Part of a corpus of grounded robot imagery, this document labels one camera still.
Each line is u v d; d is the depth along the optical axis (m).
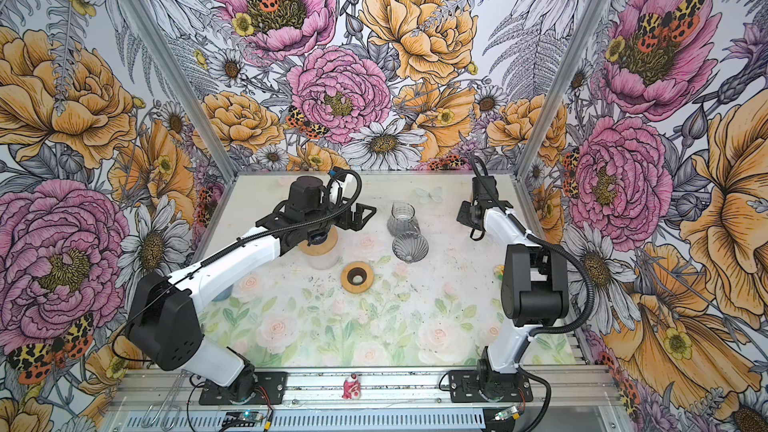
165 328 0.42
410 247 0.97
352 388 0.71
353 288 0.89
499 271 0.94
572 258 0.45
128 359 0.78
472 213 0.72
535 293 0.49
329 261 0.96
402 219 0.98
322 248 0.87
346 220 0.73
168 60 0.88
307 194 0.63
